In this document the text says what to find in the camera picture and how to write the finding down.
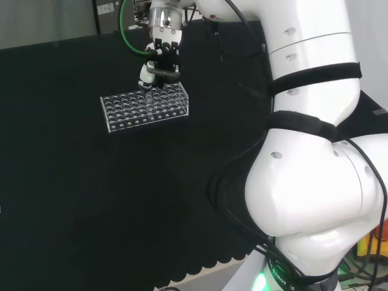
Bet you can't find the clear plastic test tube rack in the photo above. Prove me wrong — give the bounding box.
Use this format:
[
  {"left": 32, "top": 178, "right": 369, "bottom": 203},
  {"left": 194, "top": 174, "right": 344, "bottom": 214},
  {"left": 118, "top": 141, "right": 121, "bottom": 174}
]
[{"left": 99, "top": 81, "right": 190, "bottom": 133}]

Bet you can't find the green cable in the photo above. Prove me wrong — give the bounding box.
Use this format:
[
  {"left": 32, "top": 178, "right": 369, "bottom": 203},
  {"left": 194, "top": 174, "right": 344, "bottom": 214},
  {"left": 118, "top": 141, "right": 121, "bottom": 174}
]
[{"left": 118, "top": 0, "right": 158, "bottom": 57}]

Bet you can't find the black bench cloth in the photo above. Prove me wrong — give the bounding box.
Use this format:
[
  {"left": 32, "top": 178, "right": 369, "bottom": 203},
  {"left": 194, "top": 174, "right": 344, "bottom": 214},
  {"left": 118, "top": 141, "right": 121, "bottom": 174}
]
[{"left": 0, "top": 18, "right": 388, "bottom": 289}]

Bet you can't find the yellow stop button box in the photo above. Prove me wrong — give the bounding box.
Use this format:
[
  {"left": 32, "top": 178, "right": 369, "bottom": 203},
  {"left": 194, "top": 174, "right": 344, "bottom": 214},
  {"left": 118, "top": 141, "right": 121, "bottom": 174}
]
[{"left": 356, "top": 222, "right": 388, "bottom": 259}]

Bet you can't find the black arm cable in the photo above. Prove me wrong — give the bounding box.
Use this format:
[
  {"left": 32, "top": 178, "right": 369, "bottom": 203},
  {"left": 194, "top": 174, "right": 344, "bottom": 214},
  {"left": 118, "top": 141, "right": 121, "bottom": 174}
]
[{"left": 207, "top": 0, "right": 388, "bottom": 283}]

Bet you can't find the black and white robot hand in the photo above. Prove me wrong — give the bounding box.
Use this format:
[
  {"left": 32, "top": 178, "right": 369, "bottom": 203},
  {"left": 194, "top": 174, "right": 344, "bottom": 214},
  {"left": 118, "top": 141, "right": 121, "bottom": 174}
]
[{"left": 138, "top": 25, "right": 183, "bottom": 92}]

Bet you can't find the grey metal cabinet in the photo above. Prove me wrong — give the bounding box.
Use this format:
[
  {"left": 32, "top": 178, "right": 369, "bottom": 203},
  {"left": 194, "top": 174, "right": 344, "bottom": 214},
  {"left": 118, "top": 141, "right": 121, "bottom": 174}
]
[{"left": 92, "top": 0, "right": 152, "bottom": 36}]

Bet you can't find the clear glass test tube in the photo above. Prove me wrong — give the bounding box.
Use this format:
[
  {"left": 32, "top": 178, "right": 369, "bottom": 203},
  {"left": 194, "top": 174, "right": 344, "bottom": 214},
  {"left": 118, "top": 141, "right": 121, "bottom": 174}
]
[{"left": 145, "top": 89, "right": 154, "bottom": 118}]

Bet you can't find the pale board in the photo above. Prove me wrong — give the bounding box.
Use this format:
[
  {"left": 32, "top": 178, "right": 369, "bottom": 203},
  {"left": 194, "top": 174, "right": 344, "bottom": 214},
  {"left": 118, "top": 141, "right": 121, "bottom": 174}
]
[{"left": 177, "top": 244, "right": 269, "bottom": 291}]

